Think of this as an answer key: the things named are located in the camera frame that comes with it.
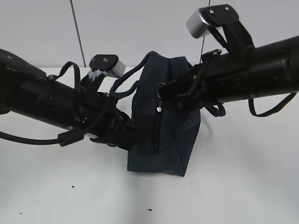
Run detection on dark blue lunch bag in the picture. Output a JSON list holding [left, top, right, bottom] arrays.
[[109, 50, 227, 177]]

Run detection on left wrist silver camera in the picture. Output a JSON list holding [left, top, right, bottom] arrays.
[[88, 54, 126, 79]]

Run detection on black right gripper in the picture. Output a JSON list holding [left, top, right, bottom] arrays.
[[158, 49, 253, 110]]

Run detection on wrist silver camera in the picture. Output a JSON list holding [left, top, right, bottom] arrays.
[[186, 4, 239, 39], [88, 54, 126, 79]]

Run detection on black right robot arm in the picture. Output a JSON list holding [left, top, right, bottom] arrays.
[[157, 36, 299, 110]]

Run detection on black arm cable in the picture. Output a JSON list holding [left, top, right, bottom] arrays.
[[0, 61, 110, 147], [247, 92, 299, 117]]

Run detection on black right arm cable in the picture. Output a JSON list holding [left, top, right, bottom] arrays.
[[247, 92, 299, 117]]

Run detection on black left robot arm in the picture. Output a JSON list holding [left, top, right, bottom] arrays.
[[0, 49, 144, 151]]

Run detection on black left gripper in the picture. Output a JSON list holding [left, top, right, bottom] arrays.
[[74, 94, 140, 151]]

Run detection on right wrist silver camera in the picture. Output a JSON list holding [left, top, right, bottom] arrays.
[[186, 4, 239, 39]]

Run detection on metal zipper pull ring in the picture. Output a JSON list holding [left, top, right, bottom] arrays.
[[155, 82, 167, 98]]

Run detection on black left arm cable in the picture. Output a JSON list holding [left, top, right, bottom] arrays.
[[0, 61, 110, 147]]

